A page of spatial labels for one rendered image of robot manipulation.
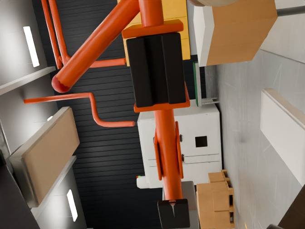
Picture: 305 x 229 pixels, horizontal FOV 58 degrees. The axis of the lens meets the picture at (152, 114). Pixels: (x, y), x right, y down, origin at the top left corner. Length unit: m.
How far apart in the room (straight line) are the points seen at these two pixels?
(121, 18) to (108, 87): 11.11
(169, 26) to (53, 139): 0.15
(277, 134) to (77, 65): 0.22
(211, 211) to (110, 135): 5.95
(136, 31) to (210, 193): 7.22
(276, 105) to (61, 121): 0.13
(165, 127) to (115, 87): 11.05
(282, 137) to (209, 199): 7.39
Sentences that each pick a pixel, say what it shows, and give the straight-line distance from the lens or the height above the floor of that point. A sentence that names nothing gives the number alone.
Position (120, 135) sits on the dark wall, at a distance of 11.96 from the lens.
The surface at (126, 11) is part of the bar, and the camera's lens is 0.30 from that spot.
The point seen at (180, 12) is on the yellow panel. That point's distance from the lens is 7.60.
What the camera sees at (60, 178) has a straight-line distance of 11.37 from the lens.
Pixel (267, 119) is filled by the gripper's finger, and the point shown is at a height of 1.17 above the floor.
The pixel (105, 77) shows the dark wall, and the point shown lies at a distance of 11.30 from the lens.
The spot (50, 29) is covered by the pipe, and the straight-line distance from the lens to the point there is 8.85.
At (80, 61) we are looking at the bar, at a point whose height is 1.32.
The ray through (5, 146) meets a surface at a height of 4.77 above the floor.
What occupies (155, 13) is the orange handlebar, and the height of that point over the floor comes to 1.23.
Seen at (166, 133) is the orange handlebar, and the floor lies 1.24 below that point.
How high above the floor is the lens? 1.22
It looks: 5 degrees up
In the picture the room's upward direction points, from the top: 96 degrees counter-clockwise
